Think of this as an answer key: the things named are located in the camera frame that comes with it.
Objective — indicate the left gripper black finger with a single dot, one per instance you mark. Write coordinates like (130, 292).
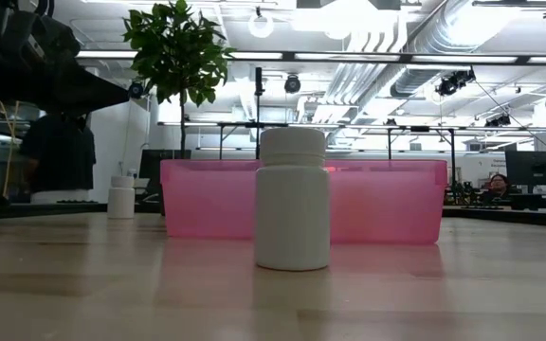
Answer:
(88, 95)

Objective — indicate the white pill bottle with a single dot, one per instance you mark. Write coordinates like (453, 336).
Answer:
(292, 213)
(121, 201)

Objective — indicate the pink translucent plastic basket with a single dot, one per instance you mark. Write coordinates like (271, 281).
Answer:
(387, 203)

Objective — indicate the black ceiling spotlight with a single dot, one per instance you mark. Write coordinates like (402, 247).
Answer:
(292, 84)
(135, 90)
(450, 85)

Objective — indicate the person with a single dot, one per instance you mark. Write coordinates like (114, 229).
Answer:
(57, 151)
(498, 182)

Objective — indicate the black computer monitor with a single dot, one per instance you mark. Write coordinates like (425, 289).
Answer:
(533, 168)
(150, 166)

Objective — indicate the green potted plant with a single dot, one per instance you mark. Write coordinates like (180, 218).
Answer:
(178, 47)

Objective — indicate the black tripod stand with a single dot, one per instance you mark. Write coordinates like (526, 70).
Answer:
(259, 118)

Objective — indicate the long linear ceiling light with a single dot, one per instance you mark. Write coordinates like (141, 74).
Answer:
(462, 59)

